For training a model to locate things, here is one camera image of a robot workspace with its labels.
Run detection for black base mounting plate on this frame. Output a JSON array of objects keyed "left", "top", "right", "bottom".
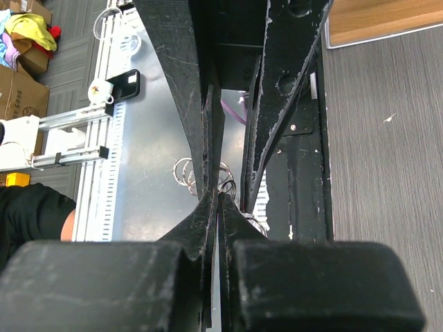
[{"left": 266, "top": 47, "right": 334, "bottom": 242}]

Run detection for cardboard boxes with clothes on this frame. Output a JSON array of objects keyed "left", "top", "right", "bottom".
[{"left": 1, "top": 1, "right": 62, "bottom": 120}]

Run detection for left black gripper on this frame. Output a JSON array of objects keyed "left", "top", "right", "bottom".
[{"left": 134, "top": 1, "right": 332, "bottom": 213}]

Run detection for black phone on table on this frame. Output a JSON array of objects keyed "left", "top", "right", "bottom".
[{"left": 107, "top": 69, "right": 141, "bottom": 104}]

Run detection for aluminium frame rails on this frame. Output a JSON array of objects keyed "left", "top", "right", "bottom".
[{"left": 0, "top": 103, "right": 115, "bottom": 172}]

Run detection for white slotted cable duct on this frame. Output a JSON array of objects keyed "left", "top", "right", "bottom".
[{"left": 72, "top": 1, "right": 131, "bottom": 241}]

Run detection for person in black shirt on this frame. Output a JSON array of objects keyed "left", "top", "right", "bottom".
[{"left": 1, "top": 183, "right": 76, "bottom": 270}]

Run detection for white mug with logo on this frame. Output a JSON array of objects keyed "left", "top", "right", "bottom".
[{"left": 87, "top": 78, "right": 114, "bottom": 104}]

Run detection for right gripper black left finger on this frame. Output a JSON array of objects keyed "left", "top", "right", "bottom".
[{"left": 1, "top": 196, "right": 214, "bottom": 331}]

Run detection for metal disc with key rings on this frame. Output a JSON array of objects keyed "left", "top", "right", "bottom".
[{"left": 172, "top": 157, "right": 269, "bottom": 238}]

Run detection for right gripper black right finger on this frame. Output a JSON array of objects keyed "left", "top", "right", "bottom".
[{"left": 217, "top": 192, "right": 426, "bottom": 332}]

